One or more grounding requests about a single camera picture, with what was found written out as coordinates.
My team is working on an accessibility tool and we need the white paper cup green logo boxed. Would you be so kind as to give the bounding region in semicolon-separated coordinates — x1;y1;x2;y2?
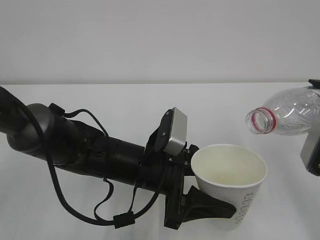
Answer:
190;144;268;230

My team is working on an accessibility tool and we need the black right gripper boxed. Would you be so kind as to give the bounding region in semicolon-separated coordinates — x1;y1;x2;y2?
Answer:
308;79;320;90

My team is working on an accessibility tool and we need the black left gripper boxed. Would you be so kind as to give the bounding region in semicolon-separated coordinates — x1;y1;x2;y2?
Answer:
136;143;237;223

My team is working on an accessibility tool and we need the clear Nongfu Spring water bottle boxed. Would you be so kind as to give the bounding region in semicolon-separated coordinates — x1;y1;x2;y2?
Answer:
245;86;320;136

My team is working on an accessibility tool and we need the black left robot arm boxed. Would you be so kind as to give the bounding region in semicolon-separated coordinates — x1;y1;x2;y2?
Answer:
0;88;236;229

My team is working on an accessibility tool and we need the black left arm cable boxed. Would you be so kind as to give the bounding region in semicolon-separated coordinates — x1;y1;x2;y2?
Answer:
0;87;166;223

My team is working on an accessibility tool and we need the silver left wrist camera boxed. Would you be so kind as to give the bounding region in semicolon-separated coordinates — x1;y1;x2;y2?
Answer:
144;107;188;157

